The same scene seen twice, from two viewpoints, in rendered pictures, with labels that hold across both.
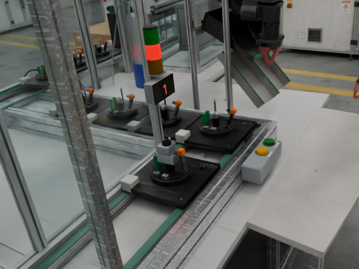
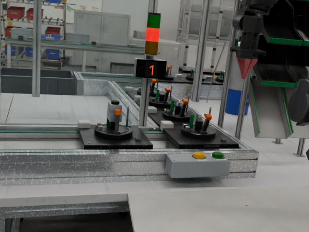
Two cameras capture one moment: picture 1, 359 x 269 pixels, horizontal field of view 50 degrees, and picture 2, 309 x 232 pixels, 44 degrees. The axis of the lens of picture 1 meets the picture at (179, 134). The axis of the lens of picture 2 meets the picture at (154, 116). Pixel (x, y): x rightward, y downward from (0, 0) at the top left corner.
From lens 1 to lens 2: 0.94 m
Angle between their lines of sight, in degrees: 37
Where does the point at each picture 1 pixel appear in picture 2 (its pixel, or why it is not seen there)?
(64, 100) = not seen: outside the picture
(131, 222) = (56, 146)
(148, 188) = (87, 131)
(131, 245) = not seen: hidden behind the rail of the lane
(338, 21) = not seen: outside the picture
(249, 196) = (160, 185)
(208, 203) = (100, 153)
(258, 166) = (176, 159)
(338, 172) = (264, 217)
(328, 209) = (198, 224)
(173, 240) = (44, 153)
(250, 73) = (275, 106)
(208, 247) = (77, 187)
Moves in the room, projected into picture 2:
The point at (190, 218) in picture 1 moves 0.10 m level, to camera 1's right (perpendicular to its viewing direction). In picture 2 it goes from (75, 152) to (96, 161)
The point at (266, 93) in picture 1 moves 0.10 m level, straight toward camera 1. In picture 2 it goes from (280, 131) to (264, 133)
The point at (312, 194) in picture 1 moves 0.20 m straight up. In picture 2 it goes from (208, 212) to (216, 148)
